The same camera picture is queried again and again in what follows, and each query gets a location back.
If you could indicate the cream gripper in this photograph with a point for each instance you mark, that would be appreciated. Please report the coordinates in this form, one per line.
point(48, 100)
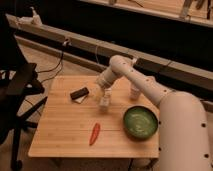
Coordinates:
point(97, 93)

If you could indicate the black and white eraser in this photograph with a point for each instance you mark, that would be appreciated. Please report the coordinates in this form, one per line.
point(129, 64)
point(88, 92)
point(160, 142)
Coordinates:
point(79, 95)

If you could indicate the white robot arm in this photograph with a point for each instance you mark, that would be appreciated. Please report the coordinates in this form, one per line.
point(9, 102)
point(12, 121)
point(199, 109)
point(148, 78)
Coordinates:
point(183, 133)

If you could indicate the white ceramic cup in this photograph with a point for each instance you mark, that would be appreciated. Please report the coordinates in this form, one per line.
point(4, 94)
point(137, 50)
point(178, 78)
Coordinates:
point(134, 92)

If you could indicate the green ceramic bowl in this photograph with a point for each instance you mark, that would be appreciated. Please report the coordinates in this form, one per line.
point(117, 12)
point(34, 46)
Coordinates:
point(140, 123)

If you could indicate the red chili pepper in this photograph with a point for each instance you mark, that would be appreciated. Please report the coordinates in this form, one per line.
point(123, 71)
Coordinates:
point(94, 134)

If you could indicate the black office chair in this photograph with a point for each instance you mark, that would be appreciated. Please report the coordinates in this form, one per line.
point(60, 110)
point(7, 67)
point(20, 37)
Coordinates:
point(18, 79)

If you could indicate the white spray bottle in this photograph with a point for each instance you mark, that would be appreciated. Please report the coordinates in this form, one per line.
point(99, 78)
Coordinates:
point(34, 19)

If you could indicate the long metal rail beam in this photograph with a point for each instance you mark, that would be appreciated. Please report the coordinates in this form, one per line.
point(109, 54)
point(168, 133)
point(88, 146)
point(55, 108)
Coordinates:
point(173, 70)

